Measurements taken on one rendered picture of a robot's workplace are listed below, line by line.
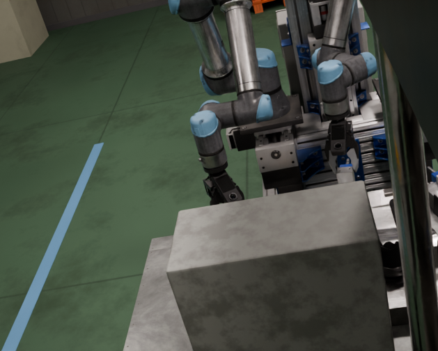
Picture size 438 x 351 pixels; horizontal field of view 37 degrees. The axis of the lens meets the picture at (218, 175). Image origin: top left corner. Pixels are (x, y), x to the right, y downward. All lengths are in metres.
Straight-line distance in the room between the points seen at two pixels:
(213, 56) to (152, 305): 0.82
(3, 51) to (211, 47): 6.42
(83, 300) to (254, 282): 2.63
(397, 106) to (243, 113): 0.85
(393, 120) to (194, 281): 0.41
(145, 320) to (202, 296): 1.00
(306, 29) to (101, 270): 1.90
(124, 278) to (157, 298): 1.55
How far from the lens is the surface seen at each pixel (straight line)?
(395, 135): 1.08
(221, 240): 0.95
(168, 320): 1.91
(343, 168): 2.08
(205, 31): 2.08
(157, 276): 2.08
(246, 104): 1.85
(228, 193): 1.82
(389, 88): 1.05
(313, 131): 2.36
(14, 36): 8.32
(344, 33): 2.08
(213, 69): 2.22
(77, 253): 3.90
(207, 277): 0.93
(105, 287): 3.54
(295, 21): 2.39
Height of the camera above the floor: 2.00
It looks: 28 degrees down
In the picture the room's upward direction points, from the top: 15 degrees counter-clockwise
